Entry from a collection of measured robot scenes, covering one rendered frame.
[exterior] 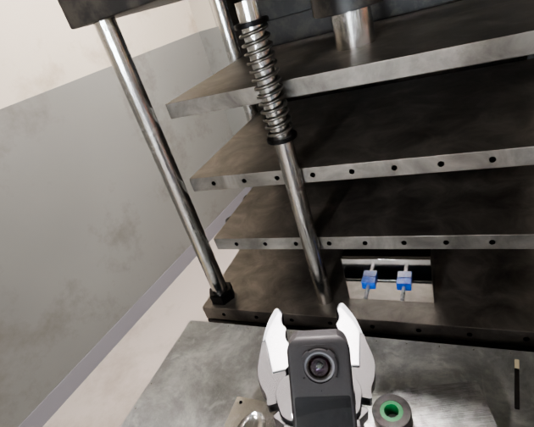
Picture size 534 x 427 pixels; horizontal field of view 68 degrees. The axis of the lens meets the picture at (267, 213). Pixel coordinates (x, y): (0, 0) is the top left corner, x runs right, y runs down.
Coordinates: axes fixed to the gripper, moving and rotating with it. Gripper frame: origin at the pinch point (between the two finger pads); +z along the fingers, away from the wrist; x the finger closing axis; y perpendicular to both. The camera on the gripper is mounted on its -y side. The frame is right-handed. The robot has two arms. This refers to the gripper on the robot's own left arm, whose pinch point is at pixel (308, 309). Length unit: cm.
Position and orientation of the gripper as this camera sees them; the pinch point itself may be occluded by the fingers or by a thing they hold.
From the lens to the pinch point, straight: 44.9
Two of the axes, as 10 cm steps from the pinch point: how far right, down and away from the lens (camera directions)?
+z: 0.2, -4.9, 8.7
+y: 1.3, 8.6, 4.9
